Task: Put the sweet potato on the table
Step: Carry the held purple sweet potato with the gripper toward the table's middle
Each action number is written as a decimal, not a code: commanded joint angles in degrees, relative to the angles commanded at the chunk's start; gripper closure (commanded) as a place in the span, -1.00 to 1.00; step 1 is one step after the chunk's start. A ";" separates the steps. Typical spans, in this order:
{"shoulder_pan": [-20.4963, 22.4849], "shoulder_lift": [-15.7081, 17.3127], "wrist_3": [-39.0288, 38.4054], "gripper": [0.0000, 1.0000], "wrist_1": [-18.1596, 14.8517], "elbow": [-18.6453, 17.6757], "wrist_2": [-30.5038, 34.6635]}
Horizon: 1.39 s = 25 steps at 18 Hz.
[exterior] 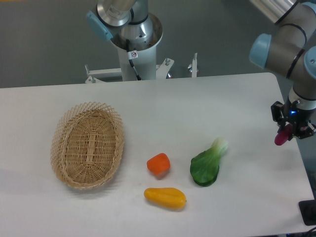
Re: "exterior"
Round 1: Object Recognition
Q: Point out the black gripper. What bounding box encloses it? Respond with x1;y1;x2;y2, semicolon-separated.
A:
271;100;316;139

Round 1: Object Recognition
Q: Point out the purple sweet potato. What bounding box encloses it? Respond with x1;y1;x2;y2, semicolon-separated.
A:
275;124;293;146

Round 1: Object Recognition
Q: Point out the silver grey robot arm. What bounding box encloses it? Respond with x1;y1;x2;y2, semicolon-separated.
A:
86;0;316;145

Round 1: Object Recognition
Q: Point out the black device at edge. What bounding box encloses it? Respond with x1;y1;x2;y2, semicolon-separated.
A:
298;199;316;226

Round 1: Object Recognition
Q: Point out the green bok choy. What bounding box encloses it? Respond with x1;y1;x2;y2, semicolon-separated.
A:
190;137;229;187

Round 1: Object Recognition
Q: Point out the orange carrot piece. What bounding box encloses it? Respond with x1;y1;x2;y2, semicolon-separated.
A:
147;153;171;175

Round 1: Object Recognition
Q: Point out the woven wicker basket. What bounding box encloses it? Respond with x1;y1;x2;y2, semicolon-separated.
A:
50;102;125;190

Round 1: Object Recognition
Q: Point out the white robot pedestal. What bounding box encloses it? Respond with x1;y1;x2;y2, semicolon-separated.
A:
111;11;163;68

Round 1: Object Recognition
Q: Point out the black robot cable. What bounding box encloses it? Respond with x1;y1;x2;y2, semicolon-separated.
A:
125;39;142;81

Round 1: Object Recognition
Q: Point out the white metal base frame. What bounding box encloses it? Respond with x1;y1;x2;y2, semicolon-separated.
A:
84;52;199;84

